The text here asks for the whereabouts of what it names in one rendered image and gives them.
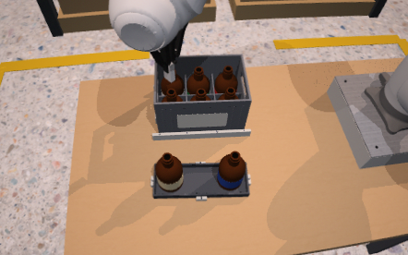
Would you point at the grey divided crate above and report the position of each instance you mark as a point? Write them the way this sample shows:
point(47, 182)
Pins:
point(201, 115)

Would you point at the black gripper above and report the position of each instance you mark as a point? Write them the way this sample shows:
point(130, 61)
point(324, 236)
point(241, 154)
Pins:
point(166, 56)

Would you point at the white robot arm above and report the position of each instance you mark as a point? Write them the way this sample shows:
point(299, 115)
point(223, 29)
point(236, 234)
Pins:
point(149, 25)

